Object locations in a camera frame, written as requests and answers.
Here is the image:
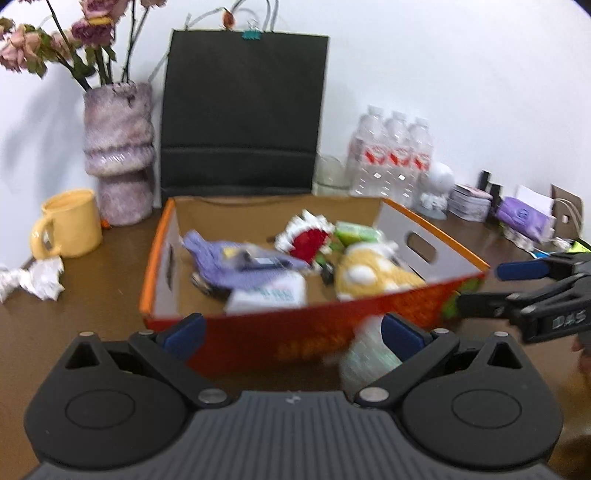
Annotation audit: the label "clear plastic wrap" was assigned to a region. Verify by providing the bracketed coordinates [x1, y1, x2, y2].
[322, 316, 402, 399]

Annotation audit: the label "yellow white plush toy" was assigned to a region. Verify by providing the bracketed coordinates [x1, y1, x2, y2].
[334, 241, 427, 301]

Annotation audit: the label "purple knitted cloth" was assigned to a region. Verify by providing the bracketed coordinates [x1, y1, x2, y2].
[182, 230, 308, 290]

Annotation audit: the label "clear cotton swab jar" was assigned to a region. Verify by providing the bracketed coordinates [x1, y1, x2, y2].
[224, 271, 308, 314]

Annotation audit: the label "green gum pack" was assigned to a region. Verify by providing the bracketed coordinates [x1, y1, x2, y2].
[334, 221, 385, 247]

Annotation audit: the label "person right hand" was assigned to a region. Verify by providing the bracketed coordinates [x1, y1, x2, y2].
[572, 332, 591, 375]

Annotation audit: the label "purple tissue pack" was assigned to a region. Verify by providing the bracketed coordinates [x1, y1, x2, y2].
[496, 185, 556, 243]

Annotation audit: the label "brown cardboard piece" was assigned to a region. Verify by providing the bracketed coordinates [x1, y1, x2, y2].
[551, 184, 583, 240]

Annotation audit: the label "black lipstick tubes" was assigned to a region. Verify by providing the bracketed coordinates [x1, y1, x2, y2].
[477, 170, 502, 220]

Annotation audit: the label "white patterned tin box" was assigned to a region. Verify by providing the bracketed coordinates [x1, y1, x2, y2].
[448, 184, 492, 223]

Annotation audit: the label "orange cardboard produce box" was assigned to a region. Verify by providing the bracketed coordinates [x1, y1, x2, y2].
[138, 195, 492, 376]

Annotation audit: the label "white round robot speaker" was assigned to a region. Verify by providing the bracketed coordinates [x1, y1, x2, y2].
[416, 162, 455, 220]

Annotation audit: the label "right clear water bottle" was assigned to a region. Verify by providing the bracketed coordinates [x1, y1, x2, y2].
[409, 117, 434, 207]

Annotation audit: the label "clear water bottle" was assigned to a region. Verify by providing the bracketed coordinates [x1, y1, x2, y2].
[348, 105, 388, 197]
[385, 111, 411, 204]
[409, 117, 434, 207]

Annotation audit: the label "crumpled white paper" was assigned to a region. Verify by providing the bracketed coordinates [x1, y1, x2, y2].
[0, 256, 65, 303]

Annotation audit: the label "yellow ceramic mug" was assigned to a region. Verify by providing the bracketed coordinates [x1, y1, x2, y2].
[29, 189, 103, 260]

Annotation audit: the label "middle clear water bottle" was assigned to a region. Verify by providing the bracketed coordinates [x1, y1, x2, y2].
[385, 111, 411, 204]

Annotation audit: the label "clear glass cup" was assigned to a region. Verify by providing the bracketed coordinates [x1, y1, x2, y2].
[312, 154, 349, 197]

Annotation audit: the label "left clear water bottle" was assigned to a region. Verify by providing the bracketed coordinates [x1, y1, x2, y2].
[348, 105, 388, 197]

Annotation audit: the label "mottled purple ceramic vase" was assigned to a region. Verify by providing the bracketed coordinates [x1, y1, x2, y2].
[84, 82, 155, 226]

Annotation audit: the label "black paper gift bag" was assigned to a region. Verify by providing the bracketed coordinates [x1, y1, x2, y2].
[159, 30, 329, 200]

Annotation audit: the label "dried pink rose bouquet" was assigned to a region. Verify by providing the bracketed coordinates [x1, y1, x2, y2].
[1, 1, 166, 91]

